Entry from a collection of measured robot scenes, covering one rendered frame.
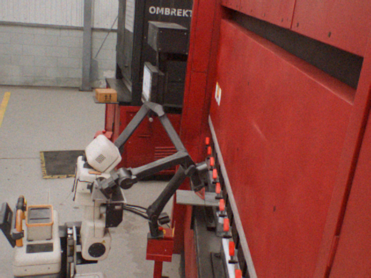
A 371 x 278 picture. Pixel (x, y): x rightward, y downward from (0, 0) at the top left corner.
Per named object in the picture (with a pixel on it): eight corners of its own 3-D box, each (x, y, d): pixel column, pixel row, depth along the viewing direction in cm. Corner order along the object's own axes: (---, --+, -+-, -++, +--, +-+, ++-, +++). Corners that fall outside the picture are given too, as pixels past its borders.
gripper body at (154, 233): (163, 238, 267) (162, 228, 264) (146, 241, 267) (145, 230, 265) (164, 233, 273) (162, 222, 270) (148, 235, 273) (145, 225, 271)
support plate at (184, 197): (175, 190, 289) (176, 189, 289) (215, 194, 291) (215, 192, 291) (176, 203, 272) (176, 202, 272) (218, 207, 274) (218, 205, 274)
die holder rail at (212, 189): (204, 168, 362) (206, 157, 359) (211, 168, 362) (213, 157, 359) (209, 195, 314) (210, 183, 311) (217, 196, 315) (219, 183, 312)
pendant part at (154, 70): (141, 101, 402) (144, 61, 391) (153, 101, 405) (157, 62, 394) (148, 114, 361) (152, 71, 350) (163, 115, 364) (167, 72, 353)
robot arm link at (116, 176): (108, 176, 241) (111, 182, 236) (124, 165, 241) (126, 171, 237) (117, 186, 246) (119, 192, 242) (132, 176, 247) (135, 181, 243)
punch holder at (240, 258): (233, 271, 194) (238, 238, 189) (252, 272, 194) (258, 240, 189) (238, 293, 180) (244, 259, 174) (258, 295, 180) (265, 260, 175)
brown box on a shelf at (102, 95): (92, 96, 503) (93, 86, 498) (115, 97, 510) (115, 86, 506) (95, 103, 476) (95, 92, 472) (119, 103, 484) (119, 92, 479)
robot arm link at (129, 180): (187, 143, 252) (194, 152, 245) (191, 161, 260) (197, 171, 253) (113, 170, 242) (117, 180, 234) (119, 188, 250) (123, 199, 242)
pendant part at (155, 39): (141, 113, 415) (148, 20, 387) (167, 113, 421) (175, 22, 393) (149, 130, 368) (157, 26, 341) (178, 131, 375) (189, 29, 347)
